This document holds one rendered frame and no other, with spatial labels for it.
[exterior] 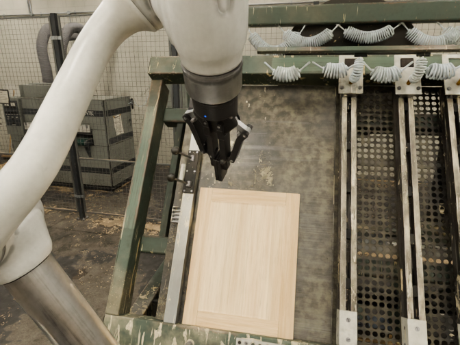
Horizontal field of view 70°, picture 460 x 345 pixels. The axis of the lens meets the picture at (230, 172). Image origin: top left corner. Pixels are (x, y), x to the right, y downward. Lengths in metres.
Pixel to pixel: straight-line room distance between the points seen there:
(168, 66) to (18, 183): 1.28
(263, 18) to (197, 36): 1.63
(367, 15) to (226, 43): 1.67
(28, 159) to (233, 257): 1.04
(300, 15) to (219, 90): 1.59
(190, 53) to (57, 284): 0.56
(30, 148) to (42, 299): 0.38
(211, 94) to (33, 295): 0.54
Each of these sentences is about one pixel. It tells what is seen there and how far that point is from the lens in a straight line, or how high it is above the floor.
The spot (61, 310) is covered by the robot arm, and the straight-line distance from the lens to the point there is 0.82.
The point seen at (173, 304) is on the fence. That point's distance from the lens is 1.45.
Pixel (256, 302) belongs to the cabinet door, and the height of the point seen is 0.98.
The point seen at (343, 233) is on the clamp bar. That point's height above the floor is 1.26.
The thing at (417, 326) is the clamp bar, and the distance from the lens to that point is 1.43.
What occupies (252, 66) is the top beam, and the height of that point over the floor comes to 1.88.
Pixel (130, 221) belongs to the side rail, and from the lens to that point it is 1.54.
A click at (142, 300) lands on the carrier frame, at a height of 0.79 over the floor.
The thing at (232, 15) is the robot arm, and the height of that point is 1.92.
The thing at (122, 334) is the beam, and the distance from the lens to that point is 1.53.
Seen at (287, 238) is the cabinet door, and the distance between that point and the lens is 1.41.
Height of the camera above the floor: 1.86
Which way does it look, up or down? 17 degrees down
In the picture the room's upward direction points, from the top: straight up
